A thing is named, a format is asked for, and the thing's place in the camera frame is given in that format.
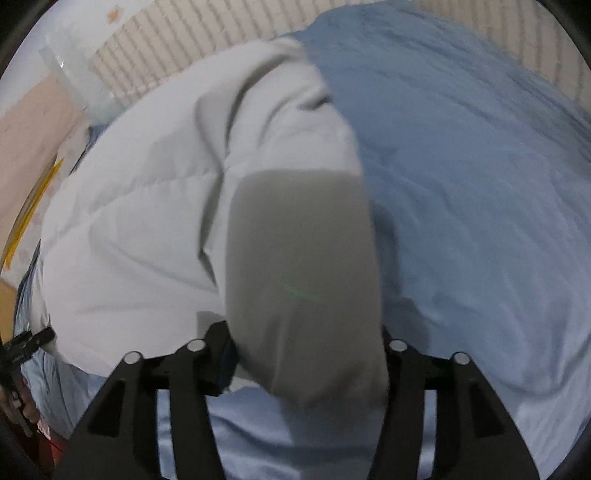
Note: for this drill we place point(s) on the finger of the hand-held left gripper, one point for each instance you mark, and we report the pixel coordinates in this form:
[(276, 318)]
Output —
[(14, 401), (27, 344)]

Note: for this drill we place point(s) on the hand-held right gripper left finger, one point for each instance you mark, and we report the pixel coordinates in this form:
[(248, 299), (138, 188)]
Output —
[(212, 364)]

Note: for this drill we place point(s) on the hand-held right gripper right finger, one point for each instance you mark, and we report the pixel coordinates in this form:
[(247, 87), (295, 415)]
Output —
[(401, 369)]

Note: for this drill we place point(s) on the white puffy jacket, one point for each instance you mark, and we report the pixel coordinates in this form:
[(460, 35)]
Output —
[(138, 207)]

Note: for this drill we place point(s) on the yellow-edged flat board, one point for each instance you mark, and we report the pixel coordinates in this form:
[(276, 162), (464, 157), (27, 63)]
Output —
[(27, 217)]

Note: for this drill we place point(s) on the blue bed sheet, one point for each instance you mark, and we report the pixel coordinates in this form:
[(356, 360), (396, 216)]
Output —
[(461, 184)]

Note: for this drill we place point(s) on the white floral mattress cover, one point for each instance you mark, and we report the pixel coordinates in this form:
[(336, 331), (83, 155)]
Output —
[(76, 147)]

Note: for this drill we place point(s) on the clear plastic bag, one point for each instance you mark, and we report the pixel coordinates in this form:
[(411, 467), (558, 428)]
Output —
[(78, 69)]

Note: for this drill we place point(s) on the cream striped headboard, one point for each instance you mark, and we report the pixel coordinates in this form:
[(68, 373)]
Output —
[(184, 37)]

